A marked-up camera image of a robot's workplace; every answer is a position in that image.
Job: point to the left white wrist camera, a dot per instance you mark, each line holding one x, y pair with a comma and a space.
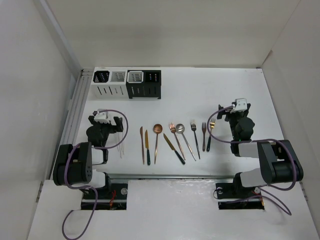
101, 116

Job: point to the gold knife green handle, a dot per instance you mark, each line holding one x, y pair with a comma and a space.
147, 148

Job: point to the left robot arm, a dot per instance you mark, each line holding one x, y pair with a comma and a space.
74, 165

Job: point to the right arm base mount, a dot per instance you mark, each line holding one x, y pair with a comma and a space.
243, 198

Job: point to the rose gold knife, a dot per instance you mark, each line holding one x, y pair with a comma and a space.
142, 145

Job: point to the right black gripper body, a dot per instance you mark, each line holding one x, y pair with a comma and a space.
233, 118

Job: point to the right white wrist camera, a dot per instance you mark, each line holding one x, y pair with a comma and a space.
240, 105

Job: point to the rose gold fork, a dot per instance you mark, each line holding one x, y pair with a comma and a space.
174, 131

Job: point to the silver fork black handle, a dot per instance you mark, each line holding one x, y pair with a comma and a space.
194, 129

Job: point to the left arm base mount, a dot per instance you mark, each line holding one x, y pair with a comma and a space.
113, 198

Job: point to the copper small fork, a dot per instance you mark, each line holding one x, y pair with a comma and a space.
204, 129

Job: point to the gold knife dark handle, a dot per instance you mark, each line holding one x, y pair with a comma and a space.
173, 149

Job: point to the aluminium rail front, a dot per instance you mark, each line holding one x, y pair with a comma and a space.
130, 176

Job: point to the white utensil caddy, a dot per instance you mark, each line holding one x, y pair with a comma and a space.
107, 84

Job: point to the black utensil caddy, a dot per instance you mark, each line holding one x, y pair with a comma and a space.
144, 84

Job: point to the silver spoon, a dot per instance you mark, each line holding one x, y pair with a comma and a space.
180, 129

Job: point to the white chopstick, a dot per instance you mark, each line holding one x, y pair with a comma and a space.
119, 147
123, 144

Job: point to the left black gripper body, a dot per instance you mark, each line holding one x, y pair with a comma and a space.
106, 128

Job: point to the gold fork green handle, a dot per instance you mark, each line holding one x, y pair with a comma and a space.
210, 127

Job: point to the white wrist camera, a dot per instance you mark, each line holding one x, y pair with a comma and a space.
240, 105
101, 116

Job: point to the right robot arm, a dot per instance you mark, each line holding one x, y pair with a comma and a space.
278, 162

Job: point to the aluminium frame left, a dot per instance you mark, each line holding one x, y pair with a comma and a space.
74, 113

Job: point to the copper spoon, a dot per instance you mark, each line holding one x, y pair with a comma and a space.
157, 129

